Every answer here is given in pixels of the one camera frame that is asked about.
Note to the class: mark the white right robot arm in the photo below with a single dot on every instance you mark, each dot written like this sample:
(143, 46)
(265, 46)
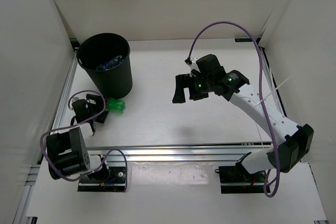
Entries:
(291, 141)

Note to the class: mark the clear Aquafina bottle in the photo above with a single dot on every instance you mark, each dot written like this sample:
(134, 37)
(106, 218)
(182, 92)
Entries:
(114, 62)

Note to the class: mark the black plastic waste bin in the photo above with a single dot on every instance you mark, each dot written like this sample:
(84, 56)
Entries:
(100, 48)

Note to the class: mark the green plastic soda bottle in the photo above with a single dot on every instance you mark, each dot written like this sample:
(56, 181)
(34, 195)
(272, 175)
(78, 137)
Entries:
(115, 105)

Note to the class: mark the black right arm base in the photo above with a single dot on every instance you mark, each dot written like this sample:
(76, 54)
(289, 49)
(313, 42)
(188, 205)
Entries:
(236, 180)

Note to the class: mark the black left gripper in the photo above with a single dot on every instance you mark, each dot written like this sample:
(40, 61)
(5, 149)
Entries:
(99, 100)

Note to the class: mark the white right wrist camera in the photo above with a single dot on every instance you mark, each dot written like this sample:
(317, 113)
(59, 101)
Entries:
(191, 62)

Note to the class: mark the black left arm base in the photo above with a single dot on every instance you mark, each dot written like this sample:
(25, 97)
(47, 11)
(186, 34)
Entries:
(110, 179)

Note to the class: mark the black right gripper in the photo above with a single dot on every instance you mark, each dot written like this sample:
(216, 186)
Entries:
(184, 81)

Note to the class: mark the white zip tie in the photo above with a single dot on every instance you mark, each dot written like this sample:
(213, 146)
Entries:
(274, 90)

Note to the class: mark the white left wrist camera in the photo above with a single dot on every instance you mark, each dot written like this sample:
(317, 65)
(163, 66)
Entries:
(71, 101)

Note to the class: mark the aluminium front frame rail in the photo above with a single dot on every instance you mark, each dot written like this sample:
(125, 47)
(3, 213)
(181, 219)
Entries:
(227, 153)

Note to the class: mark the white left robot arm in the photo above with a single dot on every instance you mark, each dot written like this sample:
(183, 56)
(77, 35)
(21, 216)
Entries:
(67, 150)

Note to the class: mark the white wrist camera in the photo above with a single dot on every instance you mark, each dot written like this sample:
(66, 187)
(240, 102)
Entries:
(191, 62)
(71, 101)

